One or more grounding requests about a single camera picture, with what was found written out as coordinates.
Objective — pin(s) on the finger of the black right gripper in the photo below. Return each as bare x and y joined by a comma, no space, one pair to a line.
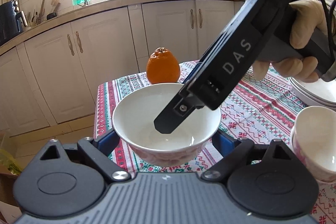
176,111

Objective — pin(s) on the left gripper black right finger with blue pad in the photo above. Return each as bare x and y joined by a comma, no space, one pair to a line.
240,152

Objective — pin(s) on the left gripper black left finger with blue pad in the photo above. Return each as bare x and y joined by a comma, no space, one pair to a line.
84,161

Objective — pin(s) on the white bowl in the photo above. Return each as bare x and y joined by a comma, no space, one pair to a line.
133,121
313,141

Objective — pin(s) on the white plate with fruit decal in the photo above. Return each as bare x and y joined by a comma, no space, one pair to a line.
319,93

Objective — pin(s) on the white kitchen base cabinets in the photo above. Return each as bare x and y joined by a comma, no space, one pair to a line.
54,77

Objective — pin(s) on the gloved right hand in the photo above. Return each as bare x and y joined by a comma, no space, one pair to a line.
310,15

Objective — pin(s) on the orange without leaves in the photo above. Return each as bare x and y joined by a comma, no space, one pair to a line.
162,67

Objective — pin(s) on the black air fryer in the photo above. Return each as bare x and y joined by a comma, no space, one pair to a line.
10,21

